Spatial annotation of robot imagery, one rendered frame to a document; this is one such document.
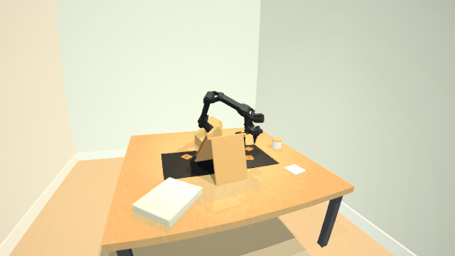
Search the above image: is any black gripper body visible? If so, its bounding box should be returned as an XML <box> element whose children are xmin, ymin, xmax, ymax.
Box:
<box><xmin>235</xmin><ymin>123</ymin><xmax>263</xmax><ymax>134</ymax></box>

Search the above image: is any white jar with orange lid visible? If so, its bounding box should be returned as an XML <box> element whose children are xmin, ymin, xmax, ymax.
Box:
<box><xmin>272</xmin><ymin>138</ymin><xmax>282</xmax><ymax>149</ymax></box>

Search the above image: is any white rectangular block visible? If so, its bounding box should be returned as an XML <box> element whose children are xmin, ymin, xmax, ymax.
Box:
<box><xmin>132</xmin><ymin>178</ymin><xmax>203</xmax><ymax>228</ymax></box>

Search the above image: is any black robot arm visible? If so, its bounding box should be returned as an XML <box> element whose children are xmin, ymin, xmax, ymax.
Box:
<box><xmin>197</xmin><ymin>90</ymin><xmax>264</xmax><ymax>135</ymax></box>

